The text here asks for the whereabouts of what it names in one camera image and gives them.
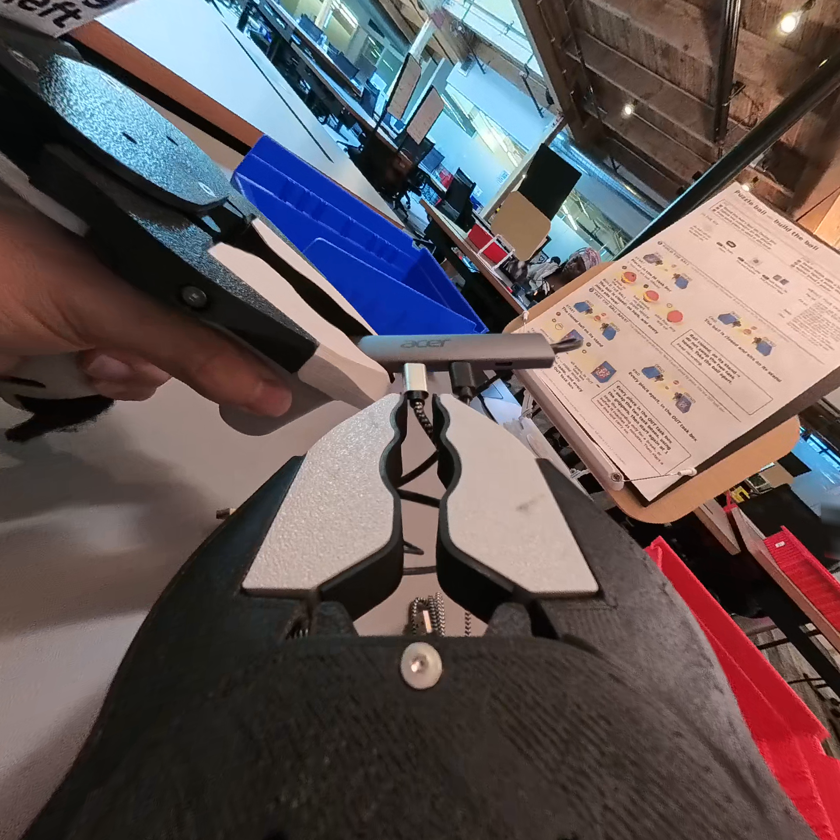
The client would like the white board stand base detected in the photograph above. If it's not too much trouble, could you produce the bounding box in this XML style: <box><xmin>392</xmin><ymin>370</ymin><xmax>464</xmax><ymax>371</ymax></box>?
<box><xmin>482</xmin><ymin>377</ymin><xmax>567</xmax><ymax>460</ymax></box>

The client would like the braided usb cable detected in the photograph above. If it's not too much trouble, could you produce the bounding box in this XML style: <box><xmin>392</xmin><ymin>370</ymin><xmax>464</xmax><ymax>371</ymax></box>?
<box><xmin>400</xmin><ymin>362</ymin><xmax>475</xmax><ymax>639</ymax></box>

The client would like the printed instruction sheet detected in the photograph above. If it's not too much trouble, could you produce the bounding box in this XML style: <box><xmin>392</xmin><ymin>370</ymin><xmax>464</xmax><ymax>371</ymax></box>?
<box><xmin>524</xmin><ymin>182</ymin><xmax>840</xmax><ymax>504</ymax></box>

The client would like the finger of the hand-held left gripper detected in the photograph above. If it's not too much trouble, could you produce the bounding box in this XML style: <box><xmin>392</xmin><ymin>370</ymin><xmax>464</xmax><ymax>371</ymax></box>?
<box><xmin>249</xmin><ymin>218</ymin><xmax>376</xmax><ymax>337</ymax></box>
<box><xmin>209</xmin><ymin>243</ymin><xmax>392</xmax><ymax>439</ymax></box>

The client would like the black metal pole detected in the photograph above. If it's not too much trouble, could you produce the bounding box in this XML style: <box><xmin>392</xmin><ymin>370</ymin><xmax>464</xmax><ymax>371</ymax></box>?
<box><xmin>629</xmin><ymin>62</ymin><xmax>840</xmax><ymax>260</ymax></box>

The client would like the blue plastic bin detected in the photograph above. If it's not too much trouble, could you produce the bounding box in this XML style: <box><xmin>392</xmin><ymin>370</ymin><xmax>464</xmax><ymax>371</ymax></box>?
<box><xmin>230</xmin><ymin>134</ymin><xmax>491</xmax><ymax>337</ymax></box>

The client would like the red plastic bin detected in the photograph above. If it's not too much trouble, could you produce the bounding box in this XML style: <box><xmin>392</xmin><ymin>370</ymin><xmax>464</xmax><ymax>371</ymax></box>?
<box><xmin>645</xmin><ymin>525</ymin><xmax>840</xmax><ymax>840</ymax></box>

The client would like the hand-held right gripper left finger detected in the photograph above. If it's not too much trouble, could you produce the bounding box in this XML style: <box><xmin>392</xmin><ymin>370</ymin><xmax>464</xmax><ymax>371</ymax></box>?
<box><xmin>241</xmin><ymin>392</ymin><xmax>403</xmax><ymax>601</ymax></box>

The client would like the black usb-c cable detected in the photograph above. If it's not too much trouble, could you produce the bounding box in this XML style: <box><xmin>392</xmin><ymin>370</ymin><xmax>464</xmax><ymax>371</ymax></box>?
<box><xmin>392</xmin><ymin>360</ymin><xmax>487</xmax><ymax>508</ymax></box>

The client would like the grey usb hub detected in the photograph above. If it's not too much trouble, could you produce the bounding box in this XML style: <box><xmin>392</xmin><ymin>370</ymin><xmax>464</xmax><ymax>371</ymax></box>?
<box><xmin>357</xmin><ymin>332</ymin><xmax>559</xmax><ymax>370</ymax></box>

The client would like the small red bin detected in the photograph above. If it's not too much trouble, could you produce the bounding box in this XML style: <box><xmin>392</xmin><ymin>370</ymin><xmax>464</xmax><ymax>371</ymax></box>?
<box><xmin>466</xmin><ymin>223</ymin><xmax>517</xmax><ymax>271</ymax></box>

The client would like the instruction sheet on clipboard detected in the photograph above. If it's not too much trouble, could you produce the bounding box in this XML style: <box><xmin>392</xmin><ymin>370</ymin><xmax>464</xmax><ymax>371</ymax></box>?
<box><xmin>503</xmin><ymin>180</ymin><xmax>840</xmax><ymax>526</ymax></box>

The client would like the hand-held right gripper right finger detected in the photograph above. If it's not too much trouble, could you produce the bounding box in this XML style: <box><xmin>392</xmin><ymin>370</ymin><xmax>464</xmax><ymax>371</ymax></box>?
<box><xmin>435</xmin><ymin>392</ymin><xmax>601</xmax><ymax>601</ymax></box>

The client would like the beige and black display board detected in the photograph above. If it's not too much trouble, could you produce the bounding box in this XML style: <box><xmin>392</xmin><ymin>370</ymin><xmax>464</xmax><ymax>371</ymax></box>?
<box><xmin>481</xmin><ymin>143</ymin><xmax>583</xmax><ymax>256</ymax></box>

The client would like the person's left hand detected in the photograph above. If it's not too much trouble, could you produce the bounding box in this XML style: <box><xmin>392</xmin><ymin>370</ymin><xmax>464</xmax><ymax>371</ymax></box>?
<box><xmin>0</xmin><ymin>202</ymin><xmax>295</xmax><ymax>421</ymax></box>

